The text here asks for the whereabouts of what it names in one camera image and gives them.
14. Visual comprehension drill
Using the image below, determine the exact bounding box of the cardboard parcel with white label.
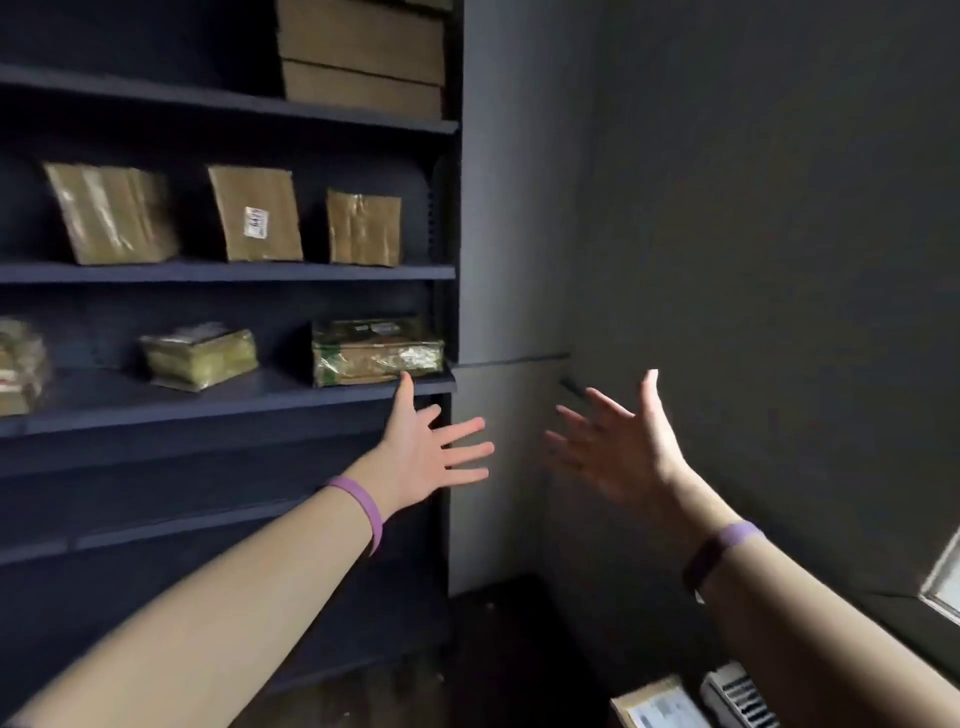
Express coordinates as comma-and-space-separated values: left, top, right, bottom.
207, 165, 305, 264

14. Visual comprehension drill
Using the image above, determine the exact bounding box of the person's left forearm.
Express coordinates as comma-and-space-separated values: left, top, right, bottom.
0, 486, 376, 728

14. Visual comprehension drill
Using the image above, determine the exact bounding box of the cardboard parcel with printed label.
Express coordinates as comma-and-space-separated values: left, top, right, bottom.
609, 674, 712, 728

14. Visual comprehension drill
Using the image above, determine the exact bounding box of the flat cardboard box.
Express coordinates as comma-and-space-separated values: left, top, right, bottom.
280, 59, 445, 121

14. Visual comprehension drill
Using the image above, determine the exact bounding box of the white ribbed device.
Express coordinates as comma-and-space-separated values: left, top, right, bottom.
699, 660, 783, 728

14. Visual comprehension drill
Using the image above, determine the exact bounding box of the plastic-wrapped green brown packet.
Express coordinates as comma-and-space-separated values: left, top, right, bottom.
311, 315, 447, 389

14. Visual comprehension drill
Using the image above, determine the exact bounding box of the plastic-wrapped packet with red print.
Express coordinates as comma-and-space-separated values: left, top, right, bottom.
0, 316, 52, 417

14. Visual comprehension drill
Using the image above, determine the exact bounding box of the window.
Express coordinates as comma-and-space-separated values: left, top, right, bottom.
919, 525, 960, 627

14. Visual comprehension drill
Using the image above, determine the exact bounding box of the purple and black wristband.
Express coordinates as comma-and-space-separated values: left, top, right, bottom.
681, 521, 767, 603

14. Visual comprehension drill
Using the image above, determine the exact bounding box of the wide taped cardboard parcel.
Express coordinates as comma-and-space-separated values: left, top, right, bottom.
42, 161, 181, 267

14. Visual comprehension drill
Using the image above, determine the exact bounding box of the person's right hand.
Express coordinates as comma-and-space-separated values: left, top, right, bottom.
543, 368, 695, 526

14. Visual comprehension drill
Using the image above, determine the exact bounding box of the large cardboard box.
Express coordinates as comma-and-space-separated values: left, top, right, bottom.
274, 0, 449, 87

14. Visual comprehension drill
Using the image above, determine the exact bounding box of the person's left hand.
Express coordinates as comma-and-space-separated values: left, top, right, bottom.
343, 371, 496, 519

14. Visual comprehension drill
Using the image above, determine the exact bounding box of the dark blue shelving unit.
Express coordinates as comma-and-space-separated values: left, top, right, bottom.
0, 0, 465, 702

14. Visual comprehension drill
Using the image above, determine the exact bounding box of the plastic-wrapped yellow packet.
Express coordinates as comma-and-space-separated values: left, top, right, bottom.
138, 322, 260, 393

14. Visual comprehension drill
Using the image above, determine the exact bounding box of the person's right forearm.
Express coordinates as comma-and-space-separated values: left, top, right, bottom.
663, 468, 960, 728

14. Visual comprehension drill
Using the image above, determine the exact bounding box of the small taped cardboard parcel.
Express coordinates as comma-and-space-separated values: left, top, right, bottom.
325, 188, 403, 267

